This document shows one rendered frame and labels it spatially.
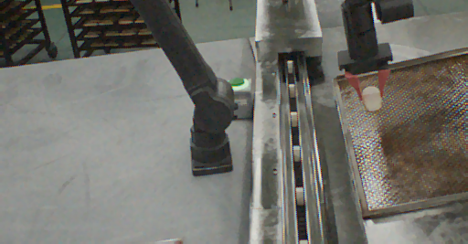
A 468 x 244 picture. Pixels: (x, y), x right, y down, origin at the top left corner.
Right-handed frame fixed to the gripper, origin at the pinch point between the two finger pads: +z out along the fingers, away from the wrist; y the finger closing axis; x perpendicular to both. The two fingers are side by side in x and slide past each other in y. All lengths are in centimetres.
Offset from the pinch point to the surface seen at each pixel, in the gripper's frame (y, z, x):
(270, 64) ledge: -24.7, 5.3, 35.6
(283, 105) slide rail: -20.2, 7.0, 14.5
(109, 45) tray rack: -152, 50, 212
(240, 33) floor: -84, 86, 281
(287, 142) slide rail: -18.5, 7.1, -1.6
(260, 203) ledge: -21.8, 5.1, -23.8
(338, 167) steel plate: -8.7, 11.7, -6.9
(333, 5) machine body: -8, 13, 95
